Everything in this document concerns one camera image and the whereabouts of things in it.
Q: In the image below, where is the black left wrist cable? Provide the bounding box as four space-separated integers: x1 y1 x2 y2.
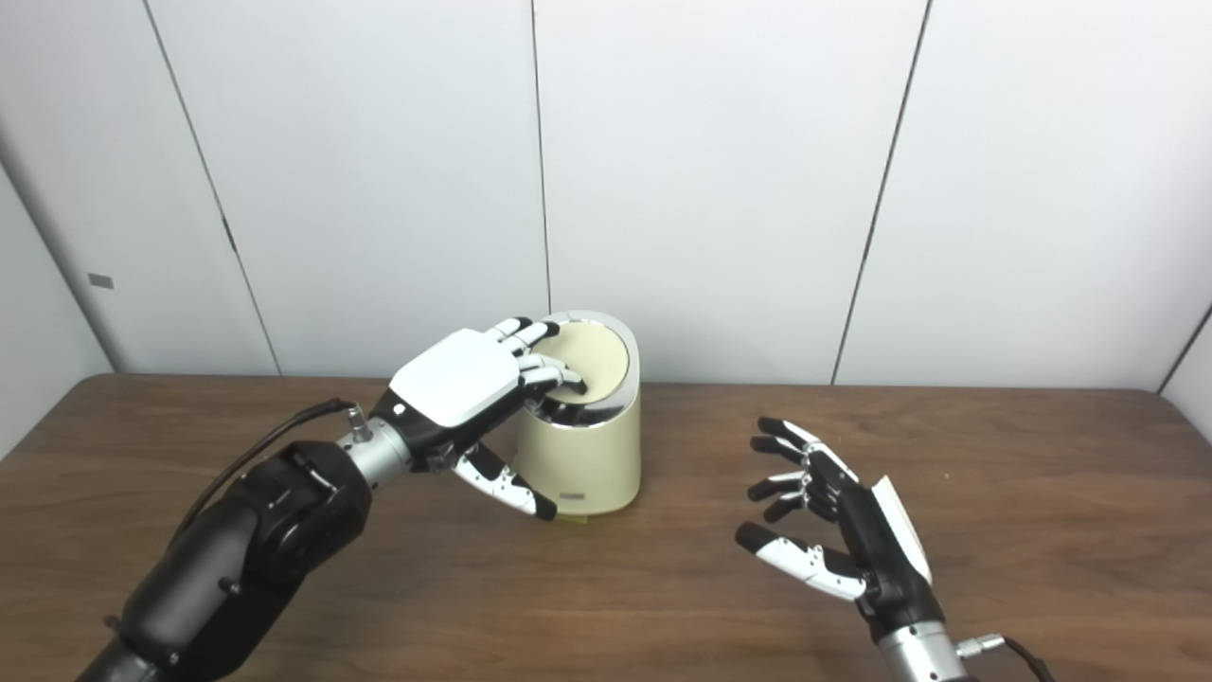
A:
170 398 372 541

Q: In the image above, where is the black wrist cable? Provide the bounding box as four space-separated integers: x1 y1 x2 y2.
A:
170 398 372 541
956 633 1057 682

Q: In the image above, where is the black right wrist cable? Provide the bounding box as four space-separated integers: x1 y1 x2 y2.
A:
956 633 1057 682

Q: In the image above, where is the cream-colored bin body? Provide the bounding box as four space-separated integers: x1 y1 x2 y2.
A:
511 310 642 517

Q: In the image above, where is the black white robot left hand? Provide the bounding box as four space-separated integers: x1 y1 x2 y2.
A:
374 316 590 522

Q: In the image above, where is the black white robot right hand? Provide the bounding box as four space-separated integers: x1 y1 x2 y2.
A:
736 417 946 645

